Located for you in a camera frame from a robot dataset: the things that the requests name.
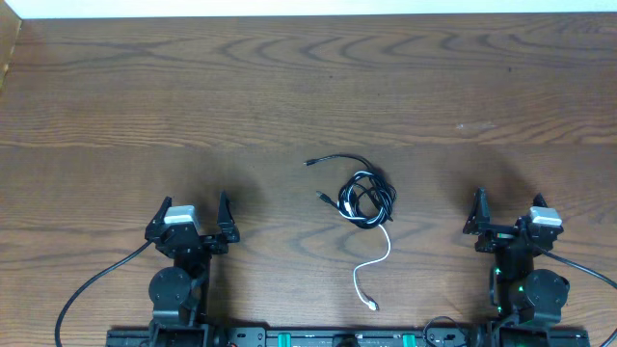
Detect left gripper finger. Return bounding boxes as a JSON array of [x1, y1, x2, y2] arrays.
[[150, 197, 173, 226], [217, 191, 240, 243]]

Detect black USB cable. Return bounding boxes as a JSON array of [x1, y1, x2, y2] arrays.
[[303, 153, 398, 230]]

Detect white USB cable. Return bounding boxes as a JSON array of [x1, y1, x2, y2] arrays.
[[343, 171, 392, 312]]

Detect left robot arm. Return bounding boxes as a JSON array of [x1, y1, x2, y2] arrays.
[[145, 192, 240, 327]]

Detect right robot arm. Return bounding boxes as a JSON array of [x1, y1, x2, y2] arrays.
[[463, 188, 570, 327]]

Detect right camera black cable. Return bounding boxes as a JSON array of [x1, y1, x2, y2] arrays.
[[532, 243, 617, 347]]

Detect camera black cable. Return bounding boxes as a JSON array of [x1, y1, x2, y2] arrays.
[[54, 239, 154, 347], [532, 243, 617, 347]]

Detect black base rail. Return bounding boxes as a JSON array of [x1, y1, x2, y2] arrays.
[[105, 325, 590, 347]]

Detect left camera black cable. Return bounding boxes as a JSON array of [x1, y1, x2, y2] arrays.
[[54, 239, 154, 347]]

